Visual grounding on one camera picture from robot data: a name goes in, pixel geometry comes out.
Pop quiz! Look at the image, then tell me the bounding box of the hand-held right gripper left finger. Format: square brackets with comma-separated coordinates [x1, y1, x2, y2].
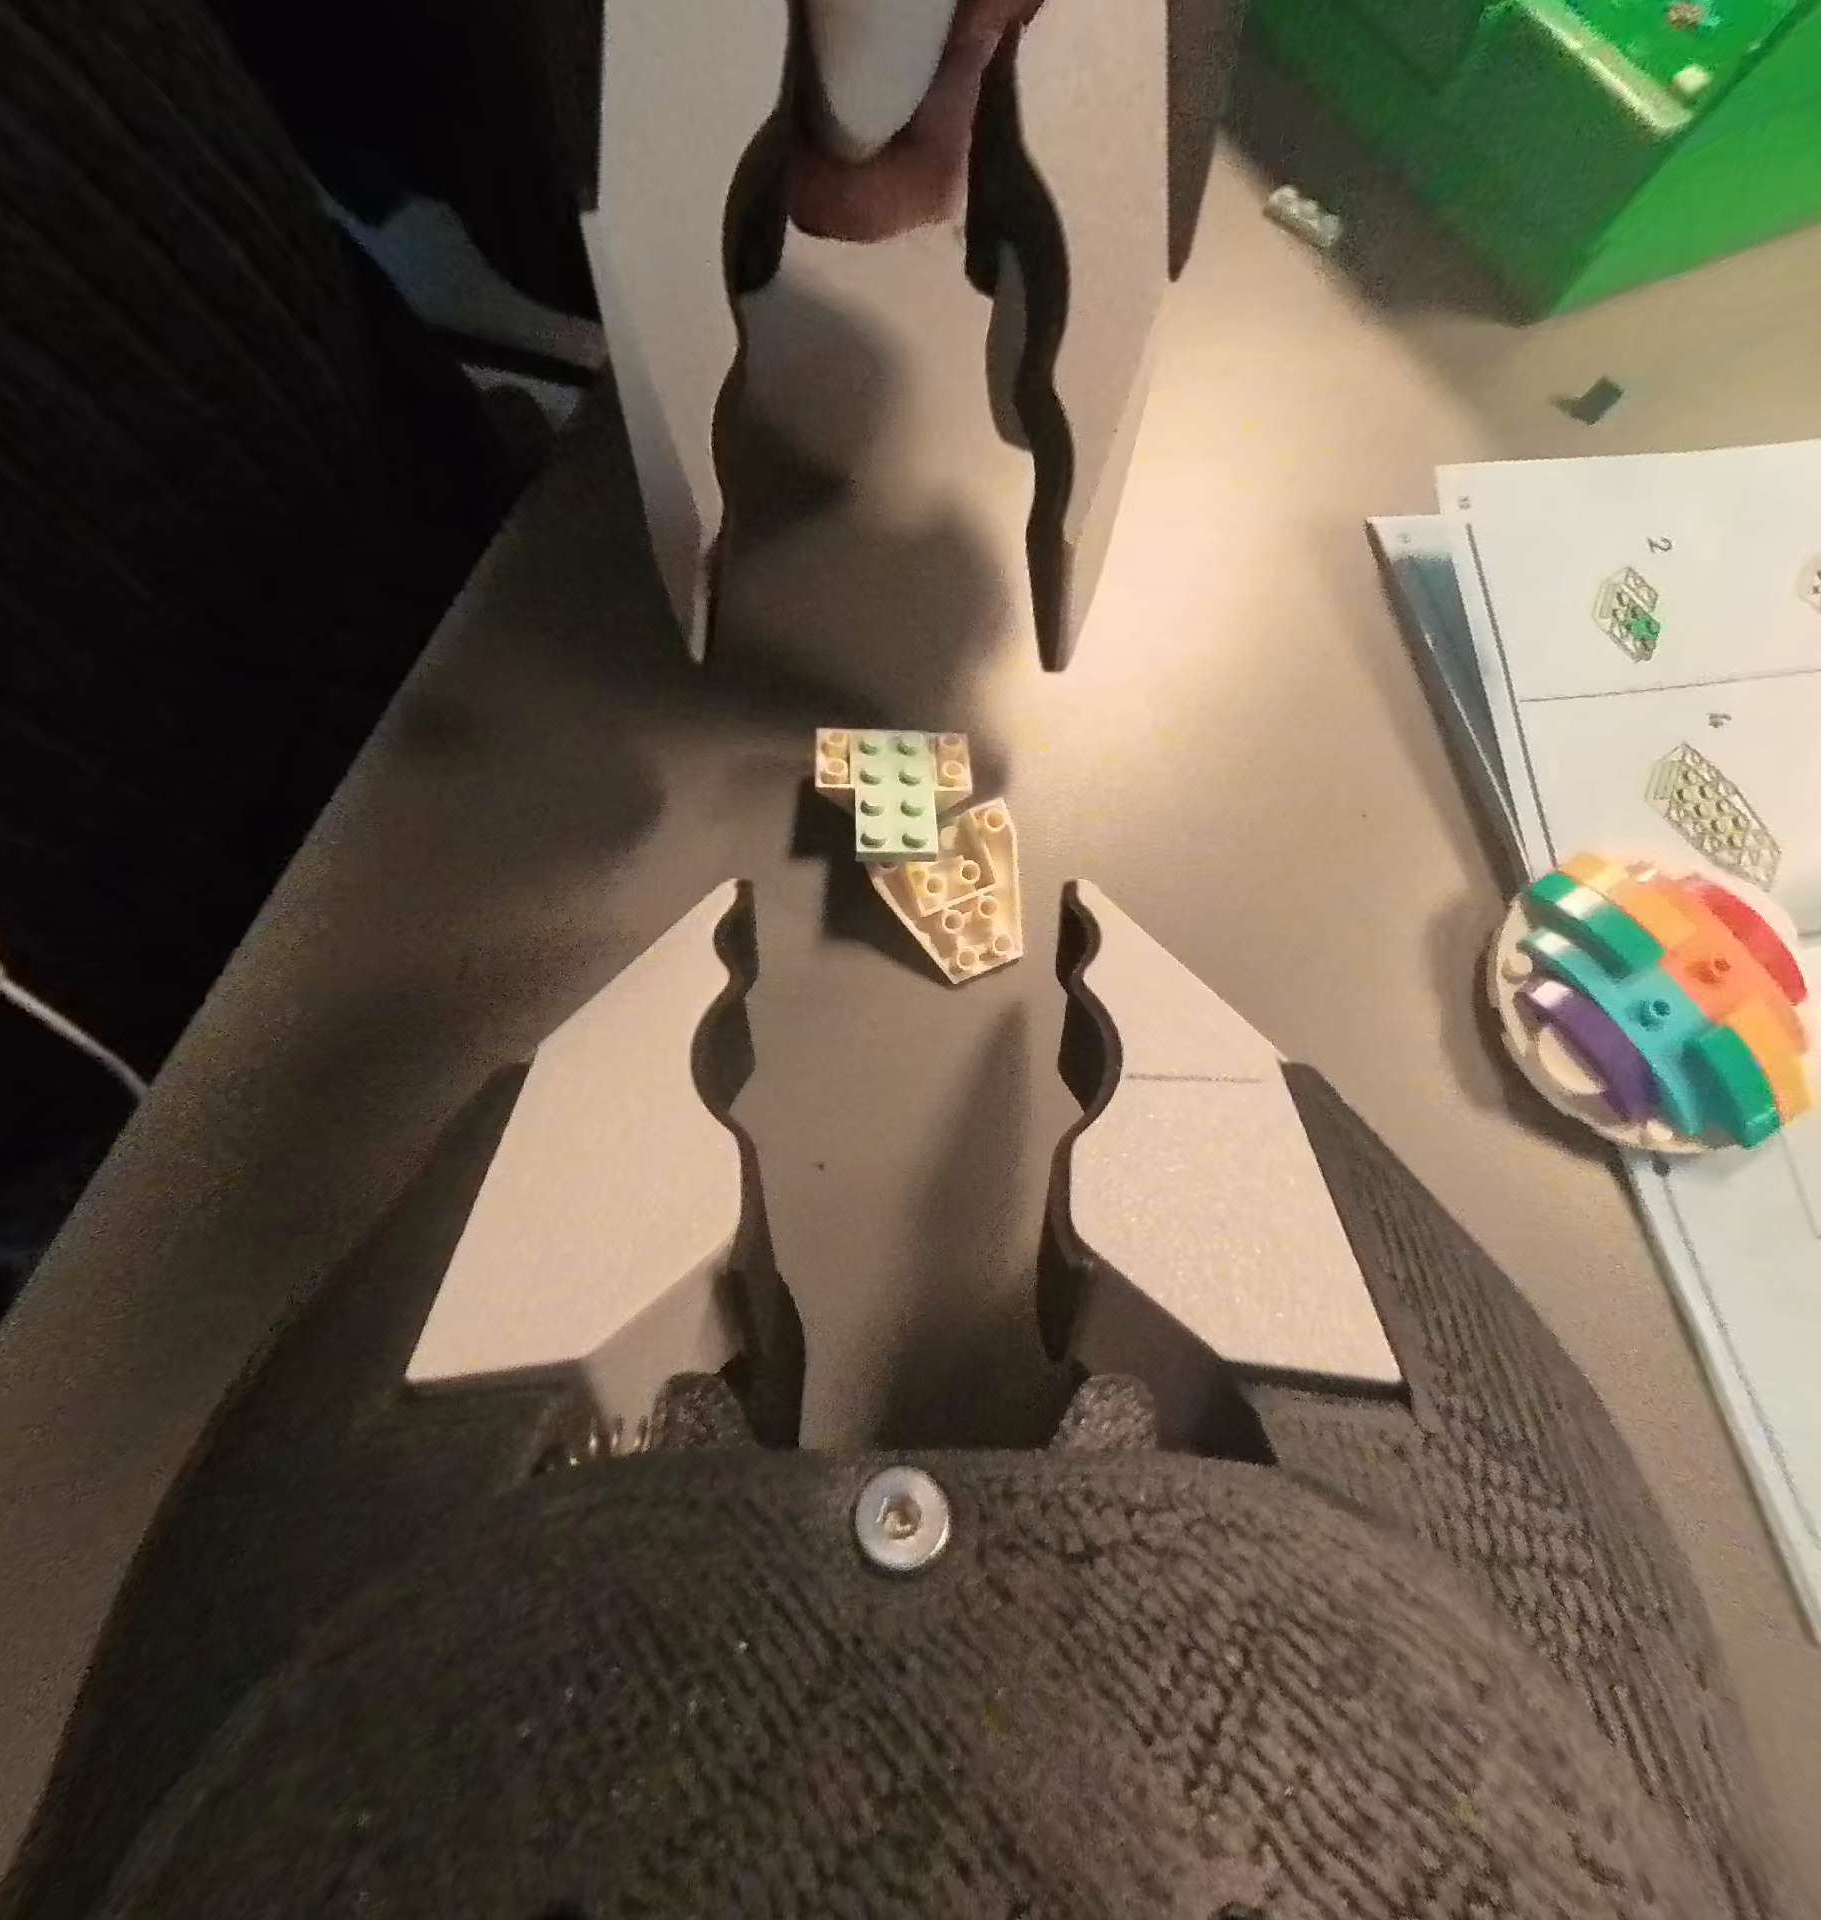
[404, 880, 798, 1442]

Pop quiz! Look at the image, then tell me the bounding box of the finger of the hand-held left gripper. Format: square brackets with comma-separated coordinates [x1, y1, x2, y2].
[968, 0, 1232, 674]
[579, 0, 816, 668]

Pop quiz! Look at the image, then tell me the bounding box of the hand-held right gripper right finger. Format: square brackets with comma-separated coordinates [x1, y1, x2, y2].
[1028, 880, 1408, 1449]

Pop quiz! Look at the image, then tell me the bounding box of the tan and mint lego assembly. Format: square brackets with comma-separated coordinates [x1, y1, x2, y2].
[793, 723, 1022, 988]

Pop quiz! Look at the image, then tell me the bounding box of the open lego instruction booklet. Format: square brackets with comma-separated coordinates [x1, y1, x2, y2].
[1368, 435, 1821, 1648]

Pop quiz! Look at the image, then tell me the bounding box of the person's left hand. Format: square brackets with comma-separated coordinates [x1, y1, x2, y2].
[788, 0, 1041, 245]

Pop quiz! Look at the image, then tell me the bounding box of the paper plate with coloured bricks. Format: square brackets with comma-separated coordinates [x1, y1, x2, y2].
[1494, 853, 1817, 1159]

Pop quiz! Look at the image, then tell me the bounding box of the person's dark knit clothing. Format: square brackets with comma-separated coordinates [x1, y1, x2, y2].
[0, 0, 598, 1352]

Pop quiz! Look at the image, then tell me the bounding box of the green plastic storage bin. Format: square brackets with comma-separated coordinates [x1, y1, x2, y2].
[1234, 0, 1821, 327]

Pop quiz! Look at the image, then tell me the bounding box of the white cable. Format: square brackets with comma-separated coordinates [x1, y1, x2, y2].
[0, 922, 149, 1104]

